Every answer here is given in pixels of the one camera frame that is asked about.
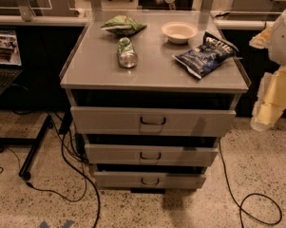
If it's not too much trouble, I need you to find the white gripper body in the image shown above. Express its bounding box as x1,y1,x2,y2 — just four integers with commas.
253,66,286,124

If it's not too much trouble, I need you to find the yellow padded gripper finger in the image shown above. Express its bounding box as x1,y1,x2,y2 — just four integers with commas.
250,117,273,132

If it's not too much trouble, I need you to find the grey bottom drawer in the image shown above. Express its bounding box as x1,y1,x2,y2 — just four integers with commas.
95,172,206,189

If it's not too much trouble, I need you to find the grey drawer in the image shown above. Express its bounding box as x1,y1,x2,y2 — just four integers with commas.
85,144,218,167
95,172,206,189
70,106,236,137

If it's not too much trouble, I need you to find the grey drawer cabinet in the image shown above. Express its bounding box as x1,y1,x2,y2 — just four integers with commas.
59,9,252,195

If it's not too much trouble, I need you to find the grey middle drawer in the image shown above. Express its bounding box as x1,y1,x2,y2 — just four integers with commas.
85,144,218,167

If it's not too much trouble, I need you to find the grey top drawer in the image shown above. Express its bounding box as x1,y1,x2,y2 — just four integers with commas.
70,106,236,137

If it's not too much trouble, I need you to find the open laptop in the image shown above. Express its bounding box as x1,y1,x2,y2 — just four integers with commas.
0,28,23,96

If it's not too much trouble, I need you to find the blue Kettle chip bag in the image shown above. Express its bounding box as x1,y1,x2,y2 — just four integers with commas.
173,31,239,80

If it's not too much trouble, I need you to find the white paper bowl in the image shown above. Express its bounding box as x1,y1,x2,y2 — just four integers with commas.
162,22,198,45

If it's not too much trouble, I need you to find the green soda can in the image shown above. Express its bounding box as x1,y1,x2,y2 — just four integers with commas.
117,37,138,68

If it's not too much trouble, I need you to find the green chip bag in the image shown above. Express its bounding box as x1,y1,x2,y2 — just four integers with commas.
101,15,146,36

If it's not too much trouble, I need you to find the black rolling laptop stand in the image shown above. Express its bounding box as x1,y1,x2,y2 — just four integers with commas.
0,115,53,181

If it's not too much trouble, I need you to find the black cable right floor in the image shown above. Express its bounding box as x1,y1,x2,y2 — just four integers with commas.
218,140,283,228

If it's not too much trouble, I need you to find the black cable floor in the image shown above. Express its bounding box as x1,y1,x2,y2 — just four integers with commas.
24,111,102,228
218,140,283,228

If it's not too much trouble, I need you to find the black cable left floor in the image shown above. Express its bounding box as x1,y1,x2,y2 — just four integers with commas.
24,111,102,228

